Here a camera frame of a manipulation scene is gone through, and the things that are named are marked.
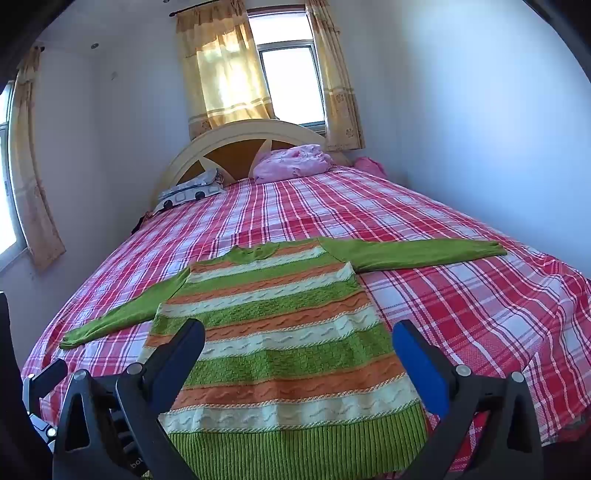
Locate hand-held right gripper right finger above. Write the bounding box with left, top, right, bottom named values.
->
left=392, top=318, right=544, bottom=480

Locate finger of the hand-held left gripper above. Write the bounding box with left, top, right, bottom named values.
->
left=22, top=357, right=69, bottom=409

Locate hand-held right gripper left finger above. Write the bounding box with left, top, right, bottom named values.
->
left=52, top=318, right=206, bottom=480

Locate green orange striped knit sweater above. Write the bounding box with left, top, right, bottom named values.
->
left=59, top=237, right=509, bottom=480

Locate red plaid bed sheet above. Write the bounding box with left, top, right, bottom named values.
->
left=21, top=164, right=591, bottom=472

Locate bright side window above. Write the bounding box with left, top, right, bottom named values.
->
left=0, top=80, right=28, bottom=273

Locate yellow side window curtain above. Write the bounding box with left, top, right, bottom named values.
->
left=8, top=44, right=66, bottom=271

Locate cream wooden bed headboard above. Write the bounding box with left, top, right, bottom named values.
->
left=150, top=119, right=352, bottom=210

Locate small pink cloth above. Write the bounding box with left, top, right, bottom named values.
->
left=353, top=157, right=389, bottom=178

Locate wide yellow window curtain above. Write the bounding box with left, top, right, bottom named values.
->
left=174, top=0, right=276, bottom=141

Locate white framed window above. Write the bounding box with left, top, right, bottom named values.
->
left=247, top=7, right=328, bottom=127

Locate dark curtain rod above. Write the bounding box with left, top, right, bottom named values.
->
left=168, top=0, right=222, bottom=18

